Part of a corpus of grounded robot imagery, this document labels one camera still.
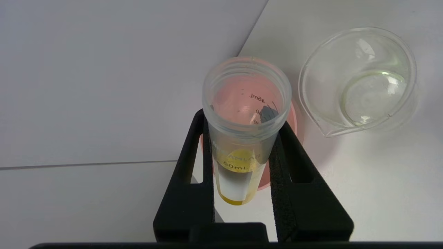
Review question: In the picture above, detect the clear glass beaker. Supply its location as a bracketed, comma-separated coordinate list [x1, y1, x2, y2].
[298, 27, 417, 138]

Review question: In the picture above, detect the test tube with yellow pigment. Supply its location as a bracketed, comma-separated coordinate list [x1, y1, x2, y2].
[202, 56, 292, 206]

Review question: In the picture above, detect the pink bowl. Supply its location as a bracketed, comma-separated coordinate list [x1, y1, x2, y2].
[199, 74, 304, 191]

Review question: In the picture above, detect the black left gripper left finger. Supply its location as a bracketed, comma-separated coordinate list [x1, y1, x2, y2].
[153, 109, 216, 242]

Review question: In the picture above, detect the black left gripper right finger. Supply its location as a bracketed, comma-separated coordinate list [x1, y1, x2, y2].
[268, 121, 354, 242]

